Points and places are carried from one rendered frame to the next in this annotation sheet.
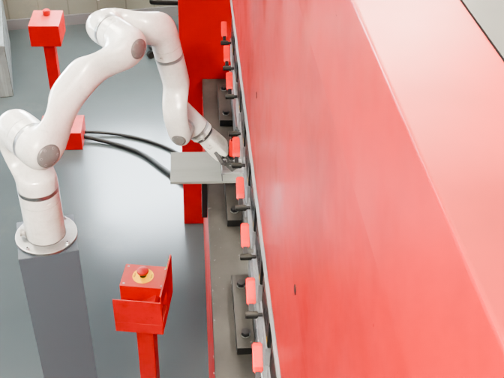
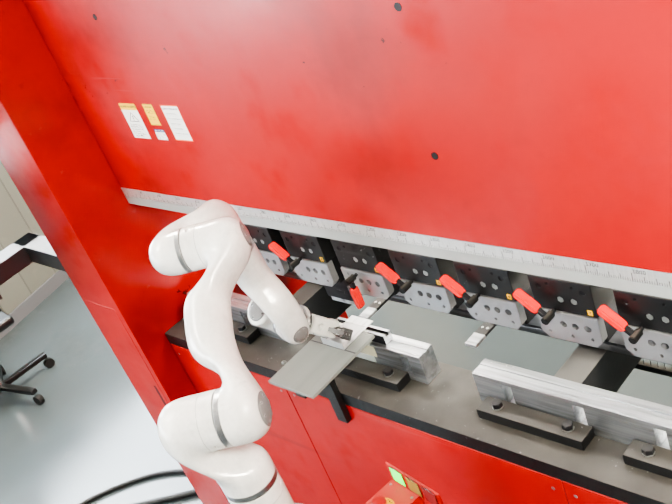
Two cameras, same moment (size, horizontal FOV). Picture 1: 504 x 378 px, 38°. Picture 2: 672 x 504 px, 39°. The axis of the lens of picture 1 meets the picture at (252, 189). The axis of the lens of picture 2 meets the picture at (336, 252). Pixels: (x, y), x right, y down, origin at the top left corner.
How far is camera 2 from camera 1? 1.15 m
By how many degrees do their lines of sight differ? 27
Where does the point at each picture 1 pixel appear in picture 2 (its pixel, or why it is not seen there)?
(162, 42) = not seen: hidden behind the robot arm
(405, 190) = not seen: outside the picture
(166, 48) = not seen: hidden behind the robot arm
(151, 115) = (62, 476)
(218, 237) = (407, 405)
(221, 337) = (549, 455)
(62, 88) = (209, 331)
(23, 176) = (238, 470)
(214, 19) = (138, 255)
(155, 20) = (217, 207)
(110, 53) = (228, 255)
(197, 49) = (141, 302)
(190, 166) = (307, 372)
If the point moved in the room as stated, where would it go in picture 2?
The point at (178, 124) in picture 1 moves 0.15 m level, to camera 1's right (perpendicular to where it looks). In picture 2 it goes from (294, 314) to (337, 280)
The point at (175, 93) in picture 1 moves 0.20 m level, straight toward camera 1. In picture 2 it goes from (267, 284) to (324, 296)
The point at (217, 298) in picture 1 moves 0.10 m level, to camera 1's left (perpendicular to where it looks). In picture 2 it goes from (493, 438) to (466, 465)
